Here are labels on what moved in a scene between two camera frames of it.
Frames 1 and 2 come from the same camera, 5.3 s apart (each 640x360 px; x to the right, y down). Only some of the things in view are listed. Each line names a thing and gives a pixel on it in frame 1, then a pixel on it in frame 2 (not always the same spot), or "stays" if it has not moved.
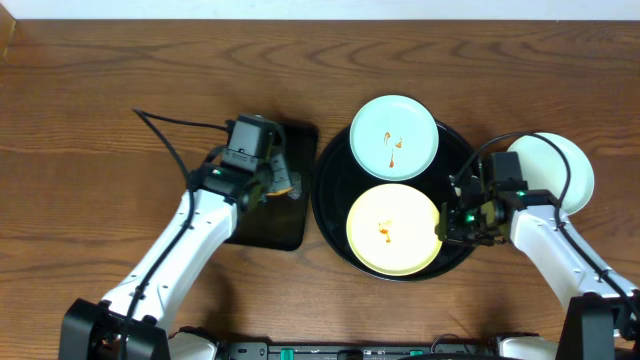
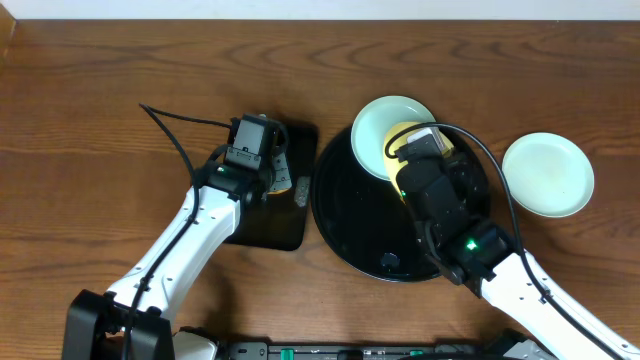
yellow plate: x=391 y=230 -> x=395 y=132
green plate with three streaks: x=394 y=138 stays
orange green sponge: x=281 y=192 stays
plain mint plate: x=545 y=169 stays
